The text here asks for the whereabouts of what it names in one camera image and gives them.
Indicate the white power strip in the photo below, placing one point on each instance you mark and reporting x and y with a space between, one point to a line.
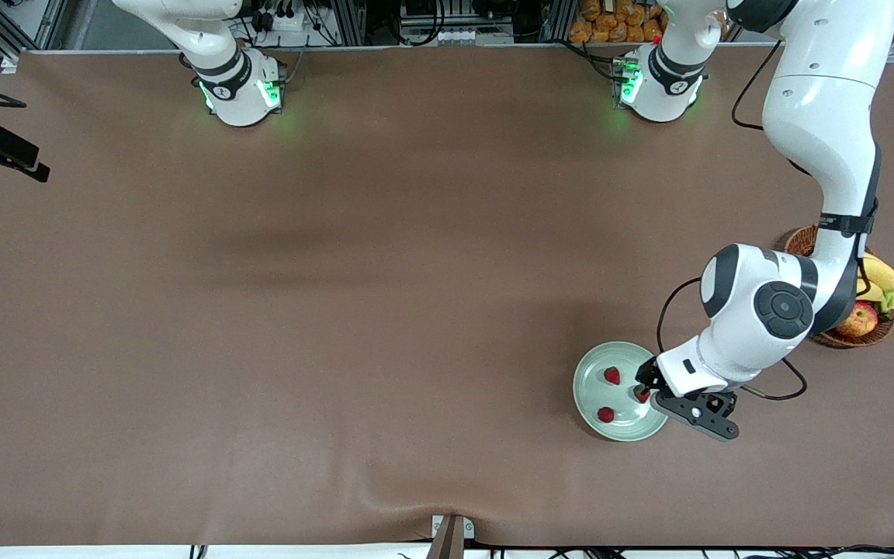
284 17

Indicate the brown wicker basket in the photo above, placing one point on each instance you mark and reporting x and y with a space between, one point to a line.
870 339

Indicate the brown table mat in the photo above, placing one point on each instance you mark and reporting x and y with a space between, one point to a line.
338 272

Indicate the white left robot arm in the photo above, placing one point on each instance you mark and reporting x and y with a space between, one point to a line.
819 116

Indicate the yellow banana bunch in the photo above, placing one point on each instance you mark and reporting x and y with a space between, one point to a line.
881 276

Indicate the pile of brown bread rolls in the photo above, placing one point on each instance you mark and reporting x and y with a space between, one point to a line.
618 19

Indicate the red apple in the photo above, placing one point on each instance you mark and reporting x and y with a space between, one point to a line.
862 320

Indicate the red strawberry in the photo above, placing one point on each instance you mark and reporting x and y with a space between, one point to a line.
611 376
641 394
606 414

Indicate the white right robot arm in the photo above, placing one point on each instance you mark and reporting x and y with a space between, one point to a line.
222 46

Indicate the metal camera mounting post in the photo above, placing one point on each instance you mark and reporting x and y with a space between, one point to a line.
447 539

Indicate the white connector strip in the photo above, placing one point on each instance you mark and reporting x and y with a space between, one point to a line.
455 35

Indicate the pale green round plate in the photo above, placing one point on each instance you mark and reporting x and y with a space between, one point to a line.
594 396

